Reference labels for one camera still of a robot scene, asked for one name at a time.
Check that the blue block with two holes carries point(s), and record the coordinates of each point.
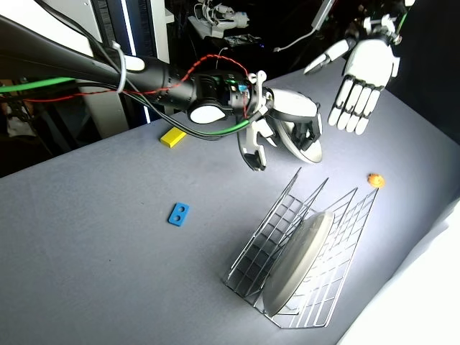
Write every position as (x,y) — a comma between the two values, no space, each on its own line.
(176,222)

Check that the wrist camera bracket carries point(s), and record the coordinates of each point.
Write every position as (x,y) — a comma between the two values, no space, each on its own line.
(251,138)
(388,23)

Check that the grey rectangular adapter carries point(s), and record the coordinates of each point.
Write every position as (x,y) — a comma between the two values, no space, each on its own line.
(321,16)

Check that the small orange toy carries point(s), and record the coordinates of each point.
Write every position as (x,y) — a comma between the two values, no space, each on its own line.
(377,182)

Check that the yellow rectangular block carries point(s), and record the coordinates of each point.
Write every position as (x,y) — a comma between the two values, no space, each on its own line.
(172,139)

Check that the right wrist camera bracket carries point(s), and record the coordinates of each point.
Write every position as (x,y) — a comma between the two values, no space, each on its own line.
(251,138)

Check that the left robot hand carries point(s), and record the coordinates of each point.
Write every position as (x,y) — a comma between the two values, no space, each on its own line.
(370,61)

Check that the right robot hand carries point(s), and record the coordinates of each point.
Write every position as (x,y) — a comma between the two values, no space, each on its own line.
(291,104)

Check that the white ceramic plate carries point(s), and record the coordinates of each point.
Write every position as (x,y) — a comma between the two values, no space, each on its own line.
(312,152)
(298,266)

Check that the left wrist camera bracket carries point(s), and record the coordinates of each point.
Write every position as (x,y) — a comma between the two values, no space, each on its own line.
(388,23)

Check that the white column with blue strips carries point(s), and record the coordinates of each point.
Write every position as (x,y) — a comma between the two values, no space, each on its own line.
(108,115)

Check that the white spare robot part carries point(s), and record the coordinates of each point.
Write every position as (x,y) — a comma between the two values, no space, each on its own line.
(233,18)

